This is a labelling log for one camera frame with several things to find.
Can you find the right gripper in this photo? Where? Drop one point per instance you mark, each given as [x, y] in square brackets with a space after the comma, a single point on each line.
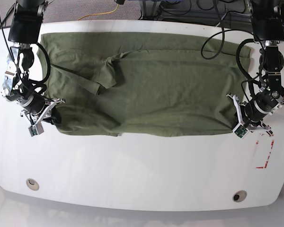
[43, 110]

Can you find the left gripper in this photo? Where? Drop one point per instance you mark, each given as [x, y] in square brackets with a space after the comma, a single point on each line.
[247, 118]

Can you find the green t-shirt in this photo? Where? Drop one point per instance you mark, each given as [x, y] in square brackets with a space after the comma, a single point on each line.
[160, 84]

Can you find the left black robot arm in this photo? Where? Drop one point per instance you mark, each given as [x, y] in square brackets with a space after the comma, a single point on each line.
[266, 90]

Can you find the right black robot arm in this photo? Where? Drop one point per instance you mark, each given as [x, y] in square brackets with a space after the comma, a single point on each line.
[17, 85]

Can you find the red tape rectangle marking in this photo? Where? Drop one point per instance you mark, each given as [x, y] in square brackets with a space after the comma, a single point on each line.
[263, 149]

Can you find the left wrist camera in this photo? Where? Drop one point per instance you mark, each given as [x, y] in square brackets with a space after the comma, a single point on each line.
[241, 131]

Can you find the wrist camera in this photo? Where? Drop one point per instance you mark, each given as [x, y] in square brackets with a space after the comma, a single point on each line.
[36, 130]
[241, 131]

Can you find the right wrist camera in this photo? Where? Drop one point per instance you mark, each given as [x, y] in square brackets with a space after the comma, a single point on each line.
[36, 130]

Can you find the left table cable grommet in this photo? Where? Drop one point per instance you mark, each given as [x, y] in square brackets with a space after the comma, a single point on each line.
[32, 184]

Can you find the table cable grommet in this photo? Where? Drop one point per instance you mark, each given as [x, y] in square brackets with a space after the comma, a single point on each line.
[239, 196]
[32, 184]

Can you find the right table cable grommet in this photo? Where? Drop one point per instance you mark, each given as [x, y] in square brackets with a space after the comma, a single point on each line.
[239, 196]

